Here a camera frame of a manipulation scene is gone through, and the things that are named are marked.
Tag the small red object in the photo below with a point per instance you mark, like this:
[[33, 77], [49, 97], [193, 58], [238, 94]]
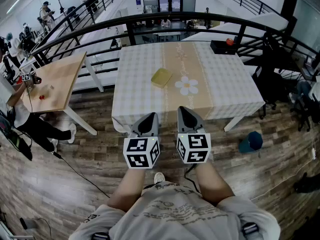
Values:
[[42, 97]]

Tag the brown office desk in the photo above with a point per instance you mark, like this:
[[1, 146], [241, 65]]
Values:
[[295, 66]]

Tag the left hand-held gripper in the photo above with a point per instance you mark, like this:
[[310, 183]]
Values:
[[140, 151]]

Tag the person's right forearm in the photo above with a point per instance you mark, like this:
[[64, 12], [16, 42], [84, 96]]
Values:
[[212, 184]]

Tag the red round object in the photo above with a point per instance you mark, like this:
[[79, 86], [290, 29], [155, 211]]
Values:
[[230, 41]]

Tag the person's white shoe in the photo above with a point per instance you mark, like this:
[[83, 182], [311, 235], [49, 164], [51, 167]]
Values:
[[159, 177]]

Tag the person's white printed shirt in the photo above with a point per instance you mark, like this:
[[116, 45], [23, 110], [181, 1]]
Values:
[[175, 216]]

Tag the black box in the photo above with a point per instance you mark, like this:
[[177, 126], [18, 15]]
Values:
[[222, 49]]

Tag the wooden table with white legs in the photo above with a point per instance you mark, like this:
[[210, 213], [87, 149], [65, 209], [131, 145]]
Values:
[[57, 79]]

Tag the grey laptop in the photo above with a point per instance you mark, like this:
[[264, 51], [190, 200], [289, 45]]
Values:
[[308, 62]]

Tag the glass double door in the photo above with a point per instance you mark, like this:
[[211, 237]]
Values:
[[170, 1]]

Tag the cream plastic bin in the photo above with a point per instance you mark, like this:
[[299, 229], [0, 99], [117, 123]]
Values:
[[161, 78]]

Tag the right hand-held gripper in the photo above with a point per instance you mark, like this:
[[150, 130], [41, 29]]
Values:
[[195, 149]]

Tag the dark rectangular box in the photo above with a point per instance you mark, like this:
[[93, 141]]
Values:
[[250, 142]]

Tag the white power strip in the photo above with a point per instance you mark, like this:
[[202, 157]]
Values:
[[314, 154]]

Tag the person's left forearm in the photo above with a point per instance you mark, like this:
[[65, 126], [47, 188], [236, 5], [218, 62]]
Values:
[[127, 186]]

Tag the black office chair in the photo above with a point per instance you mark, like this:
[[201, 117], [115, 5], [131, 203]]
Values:
[[303, 114], [270, 84]]

